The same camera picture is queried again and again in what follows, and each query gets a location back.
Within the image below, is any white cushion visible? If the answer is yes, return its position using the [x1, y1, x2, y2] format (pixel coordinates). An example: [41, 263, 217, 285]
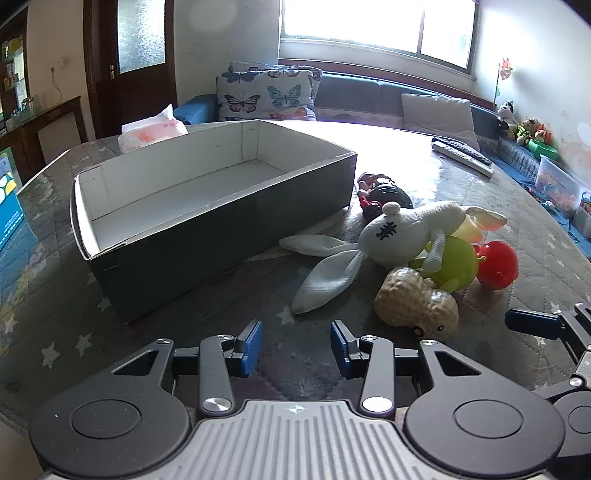
[401, 93, 481, 153]

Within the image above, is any clear plastic storage bin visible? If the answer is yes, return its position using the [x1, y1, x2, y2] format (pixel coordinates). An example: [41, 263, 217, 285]
[536, 154, 587, 219]

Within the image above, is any black and white cow plush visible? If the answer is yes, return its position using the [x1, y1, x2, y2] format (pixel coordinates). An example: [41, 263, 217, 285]
[496, 99, 519, 132]

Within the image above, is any yellow plastic toy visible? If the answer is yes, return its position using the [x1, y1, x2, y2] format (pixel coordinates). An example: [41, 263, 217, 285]
[457, 215, 485, 245]

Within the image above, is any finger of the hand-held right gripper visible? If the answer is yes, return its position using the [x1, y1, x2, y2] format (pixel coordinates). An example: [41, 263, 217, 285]
[505, 302, 591, 403]

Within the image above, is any white plush rabbit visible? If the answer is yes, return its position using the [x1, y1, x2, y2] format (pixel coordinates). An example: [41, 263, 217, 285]
[278, 200, 508, 315]

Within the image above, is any red and black figure toy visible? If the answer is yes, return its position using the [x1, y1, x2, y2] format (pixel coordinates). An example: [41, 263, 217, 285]
[356, 172, 414, 220]

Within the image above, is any dark wooden door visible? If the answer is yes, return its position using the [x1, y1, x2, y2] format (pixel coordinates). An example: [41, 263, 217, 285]
[83, 0, 178, 139]

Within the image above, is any beige peanut toy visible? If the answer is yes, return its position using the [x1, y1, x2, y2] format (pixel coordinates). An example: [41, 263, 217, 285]
[374, 267, 460, 342]

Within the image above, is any window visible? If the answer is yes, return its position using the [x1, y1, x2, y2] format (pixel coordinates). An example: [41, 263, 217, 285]
[279, 0, 481, 77]

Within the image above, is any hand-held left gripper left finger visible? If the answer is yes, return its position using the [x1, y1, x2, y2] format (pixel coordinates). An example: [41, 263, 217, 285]
[111, 319, 264, 417]

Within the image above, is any dark grey cardboard box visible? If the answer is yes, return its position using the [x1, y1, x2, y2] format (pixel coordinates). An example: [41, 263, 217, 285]
[70, 119, 358, 324]

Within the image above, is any green plastic bowl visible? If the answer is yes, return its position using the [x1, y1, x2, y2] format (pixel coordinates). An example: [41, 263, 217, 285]
[527, 138, 559, 161]

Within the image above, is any green round toy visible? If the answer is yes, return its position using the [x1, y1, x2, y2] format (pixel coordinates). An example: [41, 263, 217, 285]
[409, 235, 479, 294]

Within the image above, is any butterfly print pillow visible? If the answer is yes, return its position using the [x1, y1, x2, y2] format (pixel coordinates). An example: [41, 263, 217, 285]
[216, 69, 317, 121]
[228, 60, 322, 108]

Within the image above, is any blue sofa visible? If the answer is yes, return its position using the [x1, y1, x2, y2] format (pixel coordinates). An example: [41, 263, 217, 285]
[173, 69, 591, 259]

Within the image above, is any black remote control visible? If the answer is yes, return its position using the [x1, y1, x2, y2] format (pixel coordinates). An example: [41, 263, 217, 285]
[431, 136, 492, 167]

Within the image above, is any grey remote control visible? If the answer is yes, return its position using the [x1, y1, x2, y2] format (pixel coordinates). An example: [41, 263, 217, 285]
[431, 141, 495, 178]

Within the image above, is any wooden shelf cabinet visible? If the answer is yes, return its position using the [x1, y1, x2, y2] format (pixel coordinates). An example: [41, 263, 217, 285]
[0, 9, 31, 134]

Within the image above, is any red pig toy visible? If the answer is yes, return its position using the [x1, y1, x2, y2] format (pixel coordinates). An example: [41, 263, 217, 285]
[473, 240, 519, 291]

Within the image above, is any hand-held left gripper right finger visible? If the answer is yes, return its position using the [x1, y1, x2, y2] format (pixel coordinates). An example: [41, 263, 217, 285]
[330, 319, 483, 417]

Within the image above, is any brown bear plush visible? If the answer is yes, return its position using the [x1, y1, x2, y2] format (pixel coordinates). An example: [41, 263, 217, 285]
[515, 117, 539, 146]

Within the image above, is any pink and white tissue pack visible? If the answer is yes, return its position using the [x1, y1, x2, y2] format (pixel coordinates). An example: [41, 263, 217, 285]
[117, 104, 189, 153]

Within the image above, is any grey quilted star tablecloth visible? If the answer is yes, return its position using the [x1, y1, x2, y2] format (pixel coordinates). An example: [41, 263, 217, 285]
[0, 119, 591, 430]

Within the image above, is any blue printed carton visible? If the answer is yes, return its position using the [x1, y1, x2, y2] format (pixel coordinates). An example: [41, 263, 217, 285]
[0, 148, 25, 252]

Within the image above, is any colourful pinwheel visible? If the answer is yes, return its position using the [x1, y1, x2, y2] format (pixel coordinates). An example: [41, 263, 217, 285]
[494, 58, 514, 109]

